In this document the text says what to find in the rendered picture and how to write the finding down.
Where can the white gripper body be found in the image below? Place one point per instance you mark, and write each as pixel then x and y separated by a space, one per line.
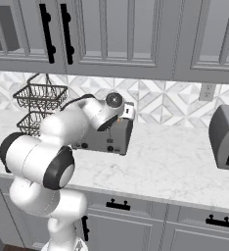
pixel 132 112

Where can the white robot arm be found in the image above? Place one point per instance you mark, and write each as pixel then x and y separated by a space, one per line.
pixel 38 157

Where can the orange bread slice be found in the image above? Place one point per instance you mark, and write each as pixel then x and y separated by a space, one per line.
pixel 119 120

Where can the dark grey toaster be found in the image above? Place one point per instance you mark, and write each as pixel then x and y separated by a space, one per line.
pixel 119 137

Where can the grey upper cupboard door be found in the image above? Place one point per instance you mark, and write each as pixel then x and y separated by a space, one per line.
pixel 211 36
pixel 25 32
pixel 119 32

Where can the grey drawer front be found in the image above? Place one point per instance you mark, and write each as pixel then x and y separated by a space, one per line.
pixel 198 215
pixel 142 207

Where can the white wall outlet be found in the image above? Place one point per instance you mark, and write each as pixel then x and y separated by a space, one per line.
pixel 206 92

